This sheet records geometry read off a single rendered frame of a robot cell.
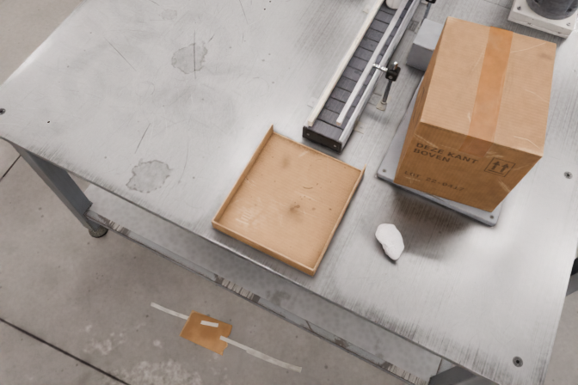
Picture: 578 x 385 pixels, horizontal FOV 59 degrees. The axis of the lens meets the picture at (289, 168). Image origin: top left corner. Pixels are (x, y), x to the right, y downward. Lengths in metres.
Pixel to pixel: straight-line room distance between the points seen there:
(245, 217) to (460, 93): 0.55
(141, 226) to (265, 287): 0.50
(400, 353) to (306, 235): 0.72
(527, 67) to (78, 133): 1.08
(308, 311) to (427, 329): 0.67
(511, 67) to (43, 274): 1.79
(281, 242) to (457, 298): 0.41
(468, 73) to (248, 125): 0.56
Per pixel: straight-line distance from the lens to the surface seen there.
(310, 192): 1.25
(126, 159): 1.35
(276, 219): 1.22
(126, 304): 2.09
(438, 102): 1.08
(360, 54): 1.44
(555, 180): 1.44
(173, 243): 1.89
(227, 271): 1.82
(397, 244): 1.20
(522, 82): 1.18
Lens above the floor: 1.96
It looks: 62 degrees down
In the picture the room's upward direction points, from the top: 2 degrees clockwise
